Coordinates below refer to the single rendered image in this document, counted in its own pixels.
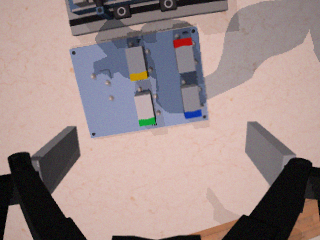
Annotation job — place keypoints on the white rectangular block with green end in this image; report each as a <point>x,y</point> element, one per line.
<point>145,108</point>

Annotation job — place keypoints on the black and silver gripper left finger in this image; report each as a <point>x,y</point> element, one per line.
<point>23,186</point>

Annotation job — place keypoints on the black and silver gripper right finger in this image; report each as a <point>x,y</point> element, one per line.
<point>277,212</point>

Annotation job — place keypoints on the grey block with blue end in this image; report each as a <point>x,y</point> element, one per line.
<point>190,101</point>

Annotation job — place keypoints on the white block with yellow end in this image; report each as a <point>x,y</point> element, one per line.
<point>137,63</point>

